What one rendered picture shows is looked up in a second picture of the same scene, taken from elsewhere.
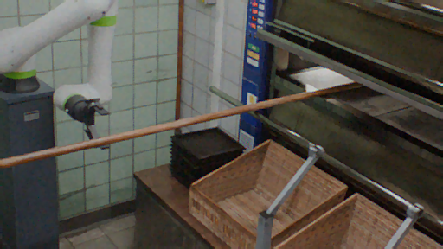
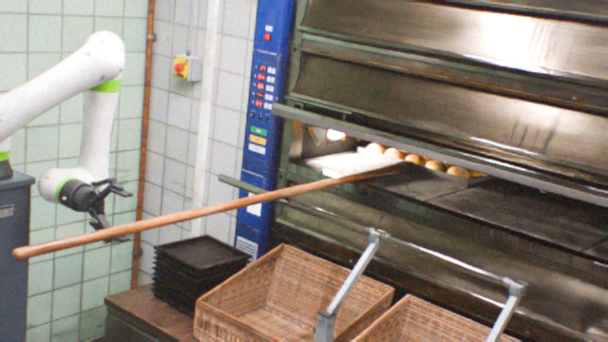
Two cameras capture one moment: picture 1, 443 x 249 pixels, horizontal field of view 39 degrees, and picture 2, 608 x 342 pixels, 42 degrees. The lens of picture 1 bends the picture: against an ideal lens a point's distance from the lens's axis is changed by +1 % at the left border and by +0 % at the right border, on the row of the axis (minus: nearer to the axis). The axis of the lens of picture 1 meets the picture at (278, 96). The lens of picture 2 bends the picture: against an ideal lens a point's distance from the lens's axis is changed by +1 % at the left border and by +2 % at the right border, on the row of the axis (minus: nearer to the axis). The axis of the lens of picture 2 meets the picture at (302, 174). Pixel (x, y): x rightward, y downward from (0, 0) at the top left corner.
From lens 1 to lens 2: 0.60 m
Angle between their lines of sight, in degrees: 12
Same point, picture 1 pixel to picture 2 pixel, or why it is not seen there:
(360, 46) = (409, 116)
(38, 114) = (12, 209)
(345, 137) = (388, 228)
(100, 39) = (103, 108)
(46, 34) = (46, 97)
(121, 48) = (74, 141)
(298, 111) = (321, 205)
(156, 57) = (115, 153)
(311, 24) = (340, 96)
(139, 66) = not seen: hidden behind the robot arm
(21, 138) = not seen: outside the picture
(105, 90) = (103, 175)
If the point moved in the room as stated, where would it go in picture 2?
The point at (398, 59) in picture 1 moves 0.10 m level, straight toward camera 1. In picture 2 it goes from (461, 126) to (465, 132)
